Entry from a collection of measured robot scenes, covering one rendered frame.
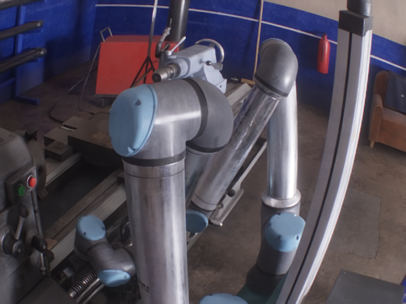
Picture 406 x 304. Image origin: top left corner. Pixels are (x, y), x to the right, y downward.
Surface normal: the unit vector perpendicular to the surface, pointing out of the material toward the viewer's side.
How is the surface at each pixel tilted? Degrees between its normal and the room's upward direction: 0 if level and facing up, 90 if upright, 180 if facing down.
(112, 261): 27
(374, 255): 0
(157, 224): 82
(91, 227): 19
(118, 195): 36
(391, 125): 90
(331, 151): 90
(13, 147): 45
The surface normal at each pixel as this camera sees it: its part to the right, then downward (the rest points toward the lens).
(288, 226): 0.09, -0.84
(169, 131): 0.56, 0.29
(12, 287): 0.92, 0.26
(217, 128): 0.57, 0.67
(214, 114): 0.72, 0.28
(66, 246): 0.61, -0.57
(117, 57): -0.05, 0.45
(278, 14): -0.39, 0.39
